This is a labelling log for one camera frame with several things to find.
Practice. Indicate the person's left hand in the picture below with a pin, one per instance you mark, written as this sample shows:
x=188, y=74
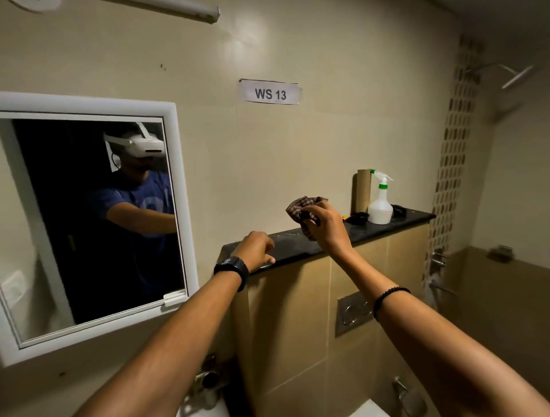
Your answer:
x=251, y=247

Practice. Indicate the person's right hand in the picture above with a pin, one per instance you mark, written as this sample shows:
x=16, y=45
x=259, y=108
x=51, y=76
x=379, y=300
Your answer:
x=328, y=230

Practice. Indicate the person's right thumb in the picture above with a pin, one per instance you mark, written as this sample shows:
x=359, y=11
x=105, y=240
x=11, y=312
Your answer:
x=313, y=220

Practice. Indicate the person's left thumb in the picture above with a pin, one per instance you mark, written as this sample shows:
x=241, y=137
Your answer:
x=265, y=259

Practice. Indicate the checked brown cloth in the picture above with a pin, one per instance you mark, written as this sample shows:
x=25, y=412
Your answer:
x=298, y=206

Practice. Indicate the person's right forearm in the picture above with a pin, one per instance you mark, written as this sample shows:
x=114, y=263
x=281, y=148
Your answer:
x=429, y=339

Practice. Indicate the person's left forearm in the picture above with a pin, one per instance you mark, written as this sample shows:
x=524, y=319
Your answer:
x=180, y=343

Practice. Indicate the black wristwatch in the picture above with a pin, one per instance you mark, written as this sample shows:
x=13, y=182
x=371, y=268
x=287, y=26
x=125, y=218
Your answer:
x=234, y=268

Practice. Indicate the black dish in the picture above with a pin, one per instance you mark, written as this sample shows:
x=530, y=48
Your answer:
x=357, y=218

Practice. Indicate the brown cardboard tube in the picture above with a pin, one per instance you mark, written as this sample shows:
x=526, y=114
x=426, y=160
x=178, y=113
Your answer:
x=361, y=191

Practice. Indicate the black stone ledge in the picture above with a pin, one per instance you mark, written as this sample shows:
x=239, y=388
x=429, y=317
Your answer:
x=378, y=230

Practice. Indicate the white spray bottle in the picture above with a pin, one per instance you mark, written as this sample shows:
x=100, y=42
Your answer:
x=380, y=206

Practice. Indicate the small black object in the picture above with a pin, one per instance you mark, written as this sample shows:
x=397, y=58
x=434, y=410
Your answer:
x=398, y=210

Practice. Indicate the metal flush plate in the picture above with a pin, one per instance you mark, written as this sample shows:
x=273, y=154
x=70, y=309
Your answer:
x=354, y=313

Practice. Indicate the metal shower mixer tap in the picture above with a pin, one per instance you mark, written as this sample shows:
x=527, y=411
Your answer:
x=438, y=260

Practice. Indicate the metal basin faucet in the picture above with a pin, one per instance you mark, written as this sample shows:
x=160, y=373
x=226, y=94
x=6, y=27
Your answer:
x=209, y=380

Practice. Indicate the metal bath spout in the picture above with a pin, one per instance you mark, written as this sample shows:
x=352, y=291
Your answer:
x=440, y=288

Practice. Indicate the white wash basin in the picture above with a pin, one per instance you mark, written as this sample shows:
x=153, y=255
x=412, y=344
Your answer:
x=202, y=408

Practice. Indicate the white framed mirror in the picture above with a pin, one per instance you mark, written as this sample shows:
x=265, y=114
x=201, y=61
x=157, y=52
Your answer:
x=86, y=232

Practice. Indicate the metal soap dish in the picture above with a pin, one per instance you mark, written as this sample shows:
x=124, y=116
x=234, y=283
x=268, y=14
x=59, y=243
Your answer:
x=500, y=253

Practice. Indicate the metal hand sprayer holder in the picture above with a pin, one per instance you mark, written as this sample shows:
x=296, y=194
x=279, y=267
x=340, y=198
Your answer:
x=408, y=397

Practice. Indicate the metal shower head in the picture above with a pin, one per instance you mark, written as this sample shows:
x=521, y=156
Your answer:
x=513, y=77

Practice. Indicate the round white ceiling fixture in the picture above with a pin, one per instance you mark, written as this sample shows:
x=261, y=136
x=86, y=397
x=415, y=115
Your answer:
x=34, y=4

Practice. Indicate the white paper wall label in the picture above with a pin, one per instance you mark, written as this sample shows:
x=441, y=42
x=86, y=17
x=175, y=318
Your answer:
x=270, y=92

